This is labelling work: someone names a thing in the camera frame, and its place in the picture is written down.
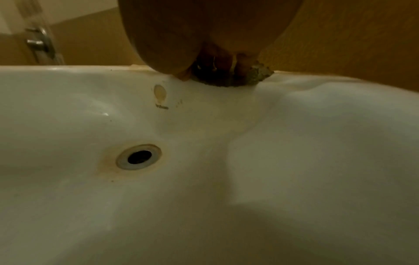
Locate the grey cleaning cloth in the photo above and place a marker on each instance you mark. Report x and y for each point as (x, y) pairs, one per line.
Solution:
(258, 73)

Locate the person's right hand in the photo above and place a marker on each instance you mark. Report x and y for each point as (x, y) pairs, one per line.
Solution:
(203, 31)

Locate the chrome wall tap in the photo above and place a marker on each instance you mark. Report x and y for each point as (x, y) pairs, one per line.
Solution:
(44, 45)

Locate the white wash basin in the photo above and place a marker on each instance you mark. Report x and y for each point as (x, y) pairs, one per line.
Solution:
(262, 168)

